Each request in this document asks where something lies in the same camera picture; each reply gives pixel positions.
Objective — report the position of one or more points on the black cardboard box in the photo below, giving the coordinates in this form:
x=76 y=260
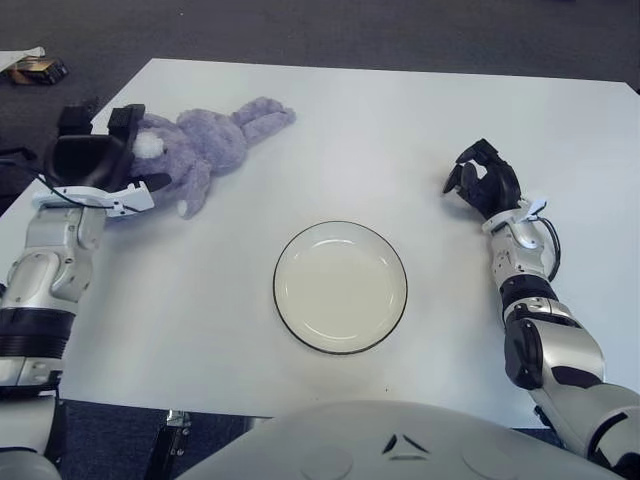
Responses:
x=40 y=71

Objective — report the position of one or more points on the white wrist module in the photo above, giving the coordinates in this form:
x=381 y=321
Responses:
x=132 y=200
x=532 y=209

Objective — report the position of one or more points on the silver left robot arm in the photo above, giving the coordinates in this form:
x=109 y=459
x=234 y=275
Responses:
x=40 y=280

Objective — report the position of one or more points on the black office chair base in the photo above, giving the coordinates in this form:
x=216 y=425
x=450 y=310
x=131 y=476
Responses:
x=15 y=152

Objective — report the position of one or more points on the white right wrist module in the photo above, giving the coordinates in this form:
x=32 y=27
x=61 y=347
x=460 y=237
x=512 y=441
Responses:
x=532 y=209

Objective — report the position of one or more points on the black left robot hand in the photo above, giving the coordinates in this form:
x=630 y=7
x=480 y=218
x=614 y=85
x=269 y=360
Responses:
x=85 y=162

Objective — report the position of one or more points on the white plate with black rim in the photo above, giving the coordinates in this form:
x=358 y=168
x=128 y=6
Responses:
x=340 y=290

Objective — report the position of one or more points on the white crumpled paper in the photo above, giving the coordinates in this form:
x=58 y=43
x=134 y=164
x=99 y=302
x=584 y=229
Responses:
x=15 y=56

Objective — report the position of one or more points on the metal table leg bracket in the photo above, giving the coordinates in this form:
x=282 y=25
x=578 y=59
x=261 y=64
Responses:
x=179 y=422

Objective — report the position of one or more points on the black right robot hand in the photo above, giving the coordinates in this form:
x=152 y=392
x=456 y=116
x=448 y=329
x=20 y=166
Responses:
x=495 y=185

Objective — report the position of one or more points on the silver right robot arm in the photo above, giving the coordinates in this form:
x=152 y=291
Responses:
x=545 y=330

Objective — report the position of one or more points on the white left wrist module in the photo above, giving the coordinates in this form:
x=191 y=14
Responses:
x=132 y=200

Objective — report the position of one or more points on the purple plush bunny doll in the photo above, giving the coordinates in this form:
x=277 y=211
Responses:
x=215 y=140

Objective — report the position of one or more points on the silver robot torso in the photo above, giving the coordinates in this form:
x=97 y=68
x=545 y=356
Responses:
x=400 y=440

